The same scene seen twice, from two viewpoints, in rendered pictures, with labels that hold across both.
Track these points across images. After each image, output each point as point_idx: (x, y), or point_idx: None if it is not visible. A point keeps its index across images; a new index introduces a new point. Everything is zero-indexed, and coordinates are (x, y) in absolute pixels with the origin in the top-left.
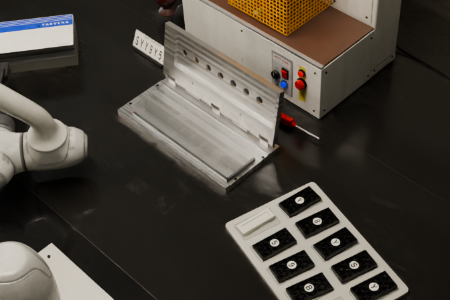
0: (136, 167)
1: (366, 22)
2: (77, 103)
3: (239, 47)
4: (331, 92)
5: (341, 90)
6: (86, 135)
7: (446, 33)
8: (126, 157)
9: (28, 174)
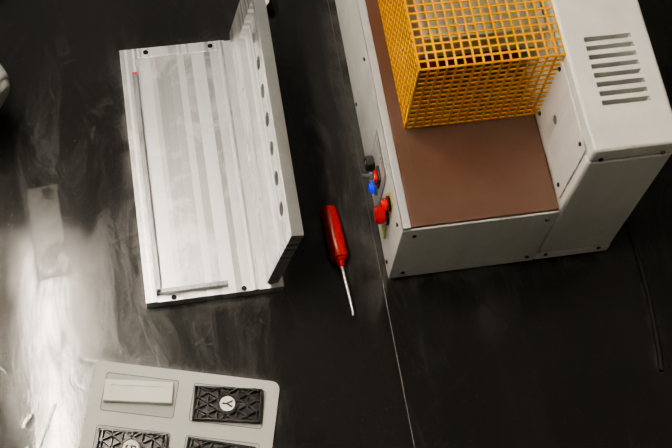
0: (69, 169)
1: (556, 190)
2: None
3: (359, 74)
4: (424, 257)
5: (453, 259)
6: (0, 87)
7: None
8: (69, 141)
9: None
